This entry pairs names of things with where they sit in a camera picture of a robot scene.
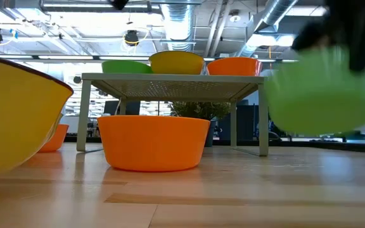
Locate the small black round ceiling device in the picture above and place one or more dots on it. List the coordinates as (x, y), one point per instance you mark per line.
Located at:
(77, 79)

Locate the yellow plastic mini bowl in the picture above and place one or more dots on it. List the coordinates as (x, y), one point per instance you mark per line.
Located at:
(176, 63)

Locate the floral plate with yellow underside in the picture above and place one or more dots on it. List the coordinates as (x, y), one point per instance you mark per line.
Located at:
(14, 117)

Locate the silver spiral ventilation duct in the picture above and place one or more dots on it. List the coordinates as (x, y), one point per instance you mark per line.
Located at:
(274, 12)
(178, 25)

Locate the dark partition panel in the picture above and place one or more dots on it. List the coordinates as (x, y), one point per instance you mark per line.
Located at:
(246, 123)

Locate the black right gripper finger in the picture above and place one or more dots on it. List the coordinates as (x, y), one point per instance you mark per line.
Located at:
(364, 58)

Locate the orange plastic mini bowl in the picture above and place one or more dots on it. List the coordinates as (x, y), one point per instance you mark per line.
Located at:
(152, 144)
(233, 67)
(55, 139)

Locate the dark computer monitor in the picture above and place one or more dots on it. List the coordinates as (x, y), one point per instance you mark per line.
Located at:
(130, 108)

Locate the potted green artificial plant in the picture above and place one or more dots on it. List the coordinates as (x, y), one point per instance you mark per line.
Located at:
(198, 109)

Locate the pale green perforated metal shelf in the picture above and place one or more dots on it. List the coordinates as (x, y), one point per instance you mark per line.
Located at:
(170, 78)

